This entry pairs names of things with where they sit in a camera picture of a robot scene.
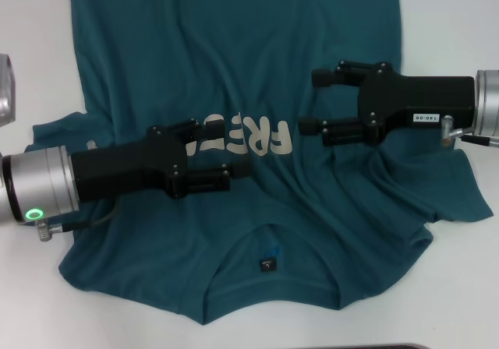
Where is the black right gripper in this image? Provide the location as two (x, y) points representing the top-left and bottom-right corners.
(298, 59), (478, 148)

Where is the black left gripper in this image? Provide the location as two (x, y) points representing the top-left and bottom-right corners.
(69, 118), (253, 204)

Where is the teal blue printed t-shirt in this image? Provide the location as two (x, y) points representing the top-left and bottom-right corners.
(23, 0), (493, 316)

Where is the right arm connector cable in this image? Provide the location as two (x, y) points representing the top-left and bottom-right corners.
(440, 115), (499, 147)

